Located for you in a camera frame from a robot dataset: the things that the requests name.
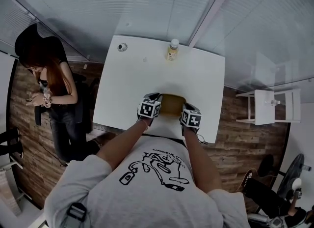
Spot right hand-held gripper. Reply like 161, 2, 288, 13
179, 103, 202, 134

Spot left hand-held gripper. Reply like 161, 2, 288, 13
136, 92, 163, 127

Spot tan cardboard box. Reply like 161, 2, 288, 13
160, 93, 186, 117

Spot person's left forearm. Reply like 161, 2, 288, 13
95, 118, 151, 171

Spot person's right forearm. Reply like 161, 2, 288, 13
183, 126, 223, 194

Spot white table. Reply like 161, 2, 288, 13
93, 34, 226, 144

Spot clear drink bottle white cap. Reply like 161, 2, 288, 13
166, 38, 180, 62

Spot white folding chair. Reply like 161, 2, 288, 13
235, 88, 302, 126

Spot person's grey printed t-shirt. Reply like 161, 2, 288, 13
43, 135, 251, 228

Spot black standing fan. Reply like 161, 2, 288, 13
259, 153, 305, 200

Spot black floor cable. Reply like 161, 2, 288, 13
23, 136, 70, 168

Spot black strap buckle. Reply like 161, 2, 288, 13
65, 202, 88, 223

